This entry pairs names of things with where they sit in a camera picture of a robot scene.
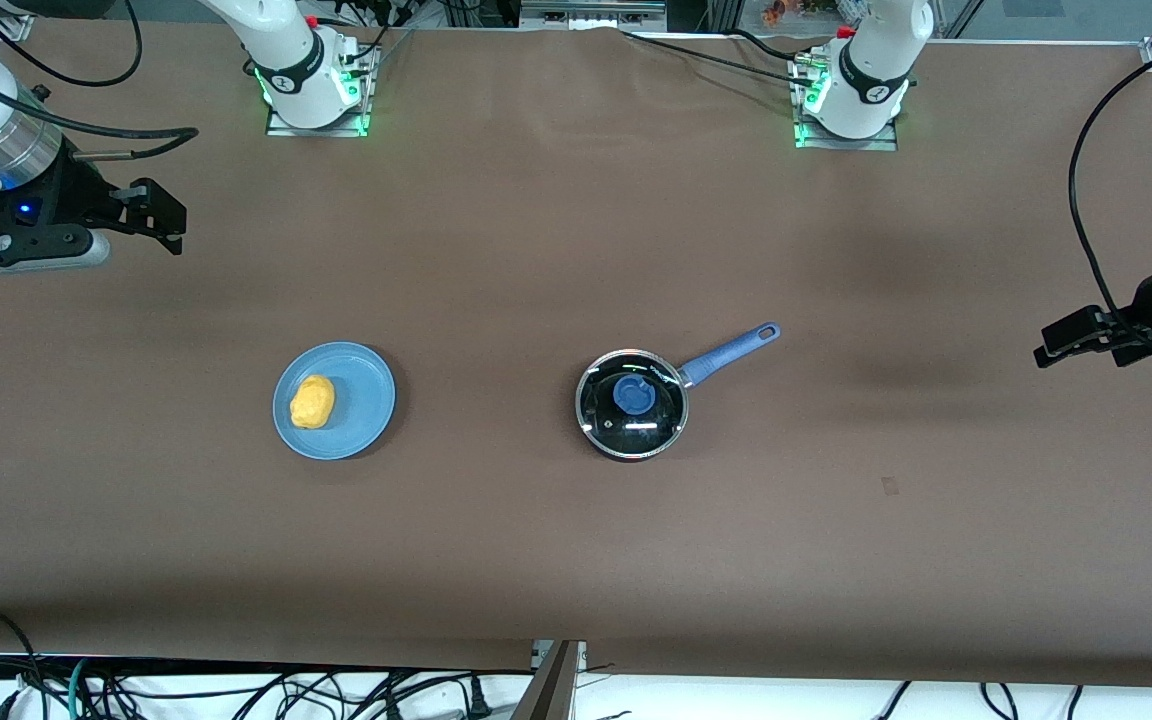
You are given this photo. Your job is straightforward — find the yellow potato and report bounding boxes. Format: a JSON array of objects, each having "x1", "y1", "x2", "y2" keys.
[{"x1": 290, "y1": 375, "x2": 336, "y2": 430}]

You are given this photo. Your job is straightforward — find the glass lid blue knob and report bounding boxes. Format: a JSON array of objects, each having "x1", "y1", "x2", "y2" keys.
[{"x1": 577, "y1": 350, "x2": 688, "y2": 458}]

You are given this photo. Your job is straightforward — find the blue round plate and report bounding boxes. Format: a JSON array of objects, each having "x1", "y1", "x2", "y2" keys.
[{"x1": 273, "y1": 342, "x2": 397, "y2": 461}]

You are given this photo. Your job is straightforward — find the brown table cover sheet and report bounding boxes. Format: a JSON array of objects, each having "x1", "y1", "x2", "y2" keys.
[{"x1": 0, "y1": 20, "x2": 1152, "y2": 691}]

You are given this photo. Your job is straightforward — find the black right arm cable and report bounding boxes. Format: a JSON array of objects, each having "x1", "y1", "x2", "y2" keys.
[{"x1": 0, "y1": 0, "x2": 200, "y2": 163}]

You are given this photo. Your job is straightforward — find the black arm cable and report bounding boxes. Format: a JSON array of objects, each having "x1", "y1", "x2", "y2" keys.
[
  {"x1": 1067, "y1": 38, "x2": 1152, "y2": 341},
  {"x1": 0, "y1": 0, "x2": 200, "y2": 163}
]

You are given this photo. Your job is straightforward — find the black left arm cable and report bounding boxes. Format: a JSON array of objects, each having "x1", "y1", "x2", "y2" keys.
[{"x1": 1067, "y1": 38, "x2": 1152, "y2": 341}]

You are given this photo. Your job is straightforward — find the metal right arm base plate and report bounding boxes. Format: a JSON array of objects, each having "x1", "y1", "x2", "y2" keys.
[{"x1": 266, "y1": 45, "x2": 373, "y2": 139}]

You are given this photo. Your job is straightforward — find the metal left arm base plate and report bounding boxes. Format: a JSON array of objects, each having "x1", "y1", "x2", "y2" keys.
[{"x1": 793, "y1": 55, "x2": 900, "y2": 152}]

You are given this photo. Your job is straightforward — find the black pot blue handle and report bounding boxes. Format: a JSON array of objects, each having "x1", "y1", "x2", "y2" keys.
[{"x1": 575, "y1": 322, "x2": 782, "y2": 463}]

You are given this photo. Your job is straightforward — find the black cable on table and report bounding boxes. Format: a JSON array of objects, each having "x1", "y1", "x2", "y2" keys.
[{"x1": 621, "y1": 28, "x2": 809, "y2": 83}]

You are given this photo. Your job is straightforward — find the teal cable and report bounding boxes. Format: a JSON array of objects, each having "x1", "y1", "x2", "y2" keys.
[{"x1": 67, "y1": 657, "x2": 96, "y2": 720}]

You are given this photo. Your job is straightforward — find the metal frame post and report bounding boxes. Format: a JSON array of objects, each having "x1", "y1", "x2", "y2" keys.
[{"x1": 511, "y1": 640, "x2": 589, "y2": 720}]

